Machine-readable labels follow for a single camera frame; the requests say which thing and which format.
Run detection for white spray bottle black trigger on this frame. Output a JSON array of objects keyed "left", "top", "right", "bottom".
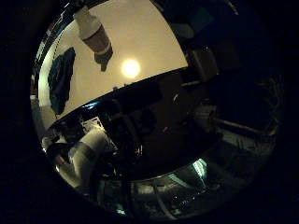
[{"left": 72, "top": 5, "right": 114, "bottom": 73}]

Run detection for dark teal cloth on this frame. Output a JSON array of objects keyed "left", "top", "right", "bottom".
[{"left": 47, "top": 46, "right": 77, "bottom": 116}]

